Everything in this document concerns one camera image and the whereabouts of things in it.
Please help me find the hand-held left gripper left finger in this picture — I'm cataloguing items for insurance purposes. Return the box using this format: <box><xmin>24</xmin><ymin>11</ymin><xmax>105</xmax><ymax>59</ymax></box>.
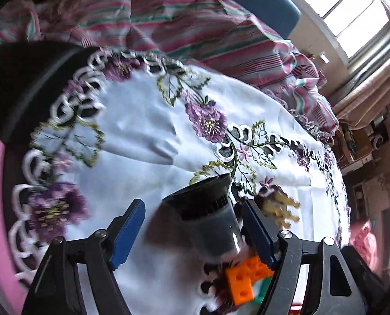
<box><xmin>21</xmin><ymin>199</ymin><xmax>146</xmax><ymax>315</ymax></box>

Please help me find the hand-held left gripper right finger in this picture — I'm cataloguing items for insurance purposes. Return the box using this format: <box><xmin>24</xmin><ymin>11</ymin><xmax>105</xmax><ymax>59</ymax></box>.
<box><xmin>236</xmin><ymin>197</ymin><xmax>368</xmax><ymax>315</ymax></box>

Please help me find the black cylindrical container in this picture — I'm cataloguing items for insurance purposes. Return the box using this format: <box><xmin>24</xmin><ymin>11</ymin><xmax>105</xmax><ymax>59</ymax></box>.
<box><xmin>161</xmin><ymin>173</ymin><xmax>245</xmax><ymax>259</ymax></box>

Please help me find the green plastic spool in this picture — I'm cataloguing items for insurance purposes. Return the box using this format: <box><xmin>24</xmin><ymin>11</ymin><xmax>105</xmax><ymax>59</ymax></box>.
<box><xmin>252</xmin><ymin>279</ymin><xmax>272</xmax><ymax>304</ymax></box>

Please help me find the brown and yellow toy figure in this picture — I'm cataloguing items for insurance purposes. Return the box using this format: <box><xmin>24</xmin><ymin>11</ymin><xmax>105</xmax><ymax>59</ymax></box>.
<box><xmin>256</xmin><ymin>184</ymin><xmax>300</xmax><ymax>230</ymax></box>

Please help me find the orange building block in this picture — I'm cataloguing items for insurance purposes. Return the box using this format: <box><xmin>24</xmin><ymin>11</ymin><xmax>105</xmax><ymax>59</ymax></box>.
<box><xmin>224</xmin><ymin>255</ymin><xmax>275</xmax><ymax>305</ymax></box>

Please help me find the white embroidered floral tablecloth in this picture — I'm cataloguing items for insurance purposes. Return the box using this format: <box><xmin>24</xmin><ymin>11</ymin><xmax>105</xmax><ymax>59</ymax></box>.
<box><xmin>13</xmin><ymin>48</ymin><xmax>351</xmax><ymax>315</ymax></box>

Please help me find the pink fluffy cloth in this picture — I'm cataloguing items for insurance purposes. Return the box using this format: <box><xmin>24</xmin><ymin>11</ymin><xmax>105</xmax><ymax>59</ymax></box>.
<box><xmin>349</xmin><ymin>220</ymin><xmax>381</xmax><ymax>271</ymax></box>

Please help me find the cluttered wooden shelf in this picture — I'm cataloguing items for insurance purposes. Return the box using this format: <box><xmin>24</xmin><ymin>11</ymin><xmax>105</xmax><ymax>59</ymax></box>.
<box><xmin>337</xmin><ymin>105</ymin><xmax>390</xmax><ymax>174</ymax></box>

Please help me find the white round device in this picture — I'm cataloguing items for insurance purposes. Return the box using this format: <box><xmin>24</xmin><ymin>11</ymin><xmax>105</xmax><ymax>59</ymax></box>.
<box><xmin>369</xmin><ymin>133</ymin><xmax>389</xmax><ymax>150</ymax></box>

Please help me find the sheer curtain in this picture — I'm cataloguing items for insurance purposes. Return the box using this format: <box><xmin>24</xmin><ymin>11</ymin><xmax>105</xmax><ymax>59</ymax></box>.
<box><xmin>333</xmin><ymin>49</ymin><xmax>390</xmax><ymax>128</ymax></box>

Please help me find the black round table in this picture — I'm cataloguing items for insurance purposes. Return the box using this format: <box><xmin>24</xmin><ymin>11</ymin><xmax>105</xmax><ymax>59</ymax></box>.
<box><xmin>0</xmin><ymin>41</ymin><xmax>100</xmax><ymax>243</ymax></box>

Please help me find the pink striped cloth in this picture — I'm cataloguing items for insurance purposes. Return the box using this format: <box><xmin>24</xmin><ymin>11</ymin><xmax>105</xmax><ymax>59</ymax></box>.
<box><xmin>0</xmin><ymin>0</ymin><xmax>340</xmax><ymax>138</ymax></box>

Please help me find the blue chair back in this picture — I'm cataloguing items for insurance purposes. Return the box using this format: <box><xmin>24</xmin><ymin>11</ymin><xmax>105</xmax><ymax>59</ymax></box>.
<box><xmin>226</xmin><ymin>0</ymin><xmax>302</xmax><ymax>38</ymax></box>

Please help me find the window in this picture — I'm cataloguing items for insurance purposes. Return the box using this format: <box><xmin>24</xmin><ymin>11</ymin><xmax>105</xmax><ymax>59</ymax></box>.
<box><xmin>270</xmin><ymin>0</ymin><xmax>390</xmax><ymax>60</ymax></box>

